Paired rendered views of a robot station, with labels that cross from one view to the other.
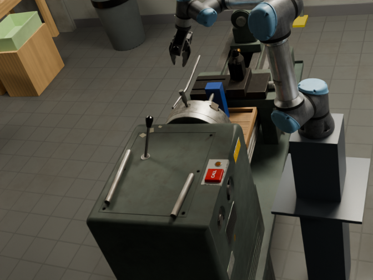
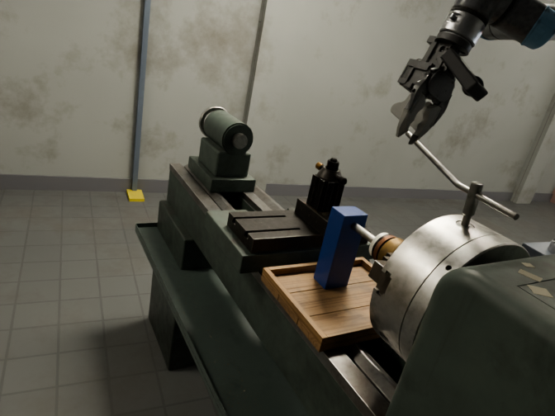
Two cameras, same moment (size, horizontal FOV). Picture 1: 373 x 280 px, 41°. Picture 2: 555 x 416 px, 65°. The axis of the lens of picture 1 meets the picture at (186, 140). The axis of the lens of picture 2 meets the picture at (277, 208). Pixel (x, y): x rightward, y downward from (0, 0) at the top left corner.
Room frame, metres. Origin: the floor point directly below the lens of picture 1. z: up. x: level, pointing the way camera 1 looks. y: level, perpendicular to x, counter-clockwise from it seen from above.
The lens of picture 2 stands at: (1.77, 0.81, 1.50)
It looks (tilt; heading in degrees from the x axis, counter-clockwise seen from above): 22 degrees down; 301
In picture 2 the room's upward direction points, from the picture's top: 12 degrees clockwise
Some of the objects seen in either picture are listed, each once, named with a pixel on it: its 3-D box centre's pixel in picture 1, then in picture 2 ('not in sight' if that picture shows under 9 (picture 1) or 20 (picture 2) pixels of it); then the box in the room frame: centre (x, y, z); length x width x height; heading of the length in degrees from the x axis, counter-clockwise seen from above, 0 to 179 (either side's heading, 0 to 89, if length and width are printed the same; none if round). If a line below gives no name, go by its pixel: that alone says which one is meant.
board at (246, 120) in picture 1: (218, 128); (344, 296); (2.09, -0.18, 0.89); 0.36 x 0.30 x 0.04; 63
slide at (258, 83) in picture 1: (230, 86); (300, 228); (2.34, -0.32, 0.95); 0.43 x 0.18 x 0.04; 63
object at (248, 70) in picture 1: (238, 81); (324, 217); (2.28, -0.37, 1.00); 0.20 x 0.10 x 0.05; 153
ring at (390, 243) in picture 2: not in sight; (396, 257); (1.98, -0.13, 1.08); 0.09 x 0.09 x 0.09; 63
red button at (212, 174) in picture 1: (214, 175); not in sight; (1.34, -0.06, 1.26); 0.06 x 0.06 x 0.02; 63
